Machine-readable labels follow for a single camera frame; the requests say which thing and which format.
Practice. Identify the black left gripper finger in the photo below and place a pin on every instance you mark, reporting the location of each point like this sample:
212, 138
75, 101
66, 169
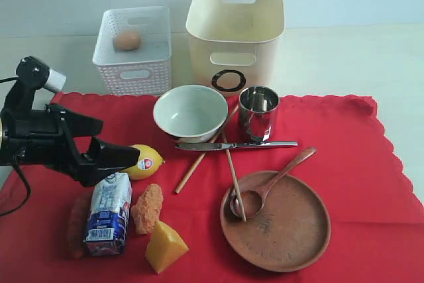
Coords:
103, 159
82, 125

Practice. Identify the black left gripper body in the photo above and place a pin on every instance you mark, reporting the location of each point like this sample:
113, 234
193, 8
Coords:
40, 137

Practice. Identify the yellow lemon with sticker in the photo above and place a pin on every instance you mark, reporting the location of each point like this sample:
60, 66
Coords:
148, 163

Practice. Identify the red sausage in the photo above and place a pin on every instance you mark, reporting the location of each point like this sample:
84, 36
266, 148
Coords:
76, 225

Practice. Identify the blue white milk carton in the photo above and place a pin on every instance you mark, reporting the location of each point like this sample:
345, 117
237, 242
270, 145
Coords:
109, 212

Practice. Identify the brown egg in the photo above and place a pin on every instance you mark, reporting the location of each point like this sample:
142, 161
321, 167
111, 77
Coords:
127, 40

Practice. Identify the yellow cheese wedge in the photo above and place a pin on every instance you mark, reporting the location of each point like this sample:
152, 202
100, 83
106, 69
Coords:
165, 247

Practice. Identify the breaded fried chicken piece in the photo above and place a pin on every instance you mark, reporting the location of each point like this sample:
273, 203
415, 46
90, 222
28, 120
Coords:
146, 211

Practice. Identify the white perforated plastic basket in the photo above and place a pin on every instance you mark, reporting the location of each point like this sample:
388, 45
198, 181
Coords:
146, 70

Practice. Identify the left wooden chopstick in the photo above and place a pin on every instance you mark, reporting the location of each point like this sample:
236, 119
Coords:
194, 166

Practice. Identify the wooden chopstick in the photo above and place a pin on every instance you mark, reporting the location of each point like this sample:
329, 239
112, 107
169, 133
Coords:
194, 166
232, 170

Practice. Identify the silver table knife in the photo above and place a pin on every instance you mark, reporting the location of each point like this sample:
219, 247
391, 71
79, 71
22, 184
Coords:
206, 147

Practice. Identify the pale green ceramic bowl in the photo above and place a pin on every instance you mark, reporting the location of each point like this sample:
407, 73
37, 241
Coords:
190, 113

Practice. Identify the right wooden chopstick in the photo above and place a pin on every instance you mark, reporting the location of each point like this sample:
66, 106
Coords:
232, 170

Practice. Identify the wooden spoon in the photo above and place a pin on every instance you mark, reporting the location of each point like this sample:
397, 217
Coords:
251, 201

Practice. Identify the stainless steel cup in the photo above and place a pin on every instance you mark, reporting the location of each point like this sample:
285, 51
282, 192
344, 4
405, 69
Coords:
257, 112

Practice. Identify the cream plastic bin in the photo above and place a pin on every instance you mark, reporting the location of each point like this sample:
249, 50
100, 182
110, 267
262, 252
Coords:
234, 44

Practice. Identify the round wooden plate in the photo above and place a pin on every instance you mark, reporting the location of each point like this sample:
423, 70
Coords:
290, 233

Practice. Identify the red scalloped tablecloth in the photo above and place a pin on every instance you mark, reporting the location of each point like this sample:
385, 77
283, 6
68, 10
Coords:
376, 220

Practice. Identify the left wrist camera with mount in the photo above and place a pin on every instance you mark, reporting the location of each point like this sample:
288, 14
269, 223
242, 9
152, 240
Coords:
32, 74

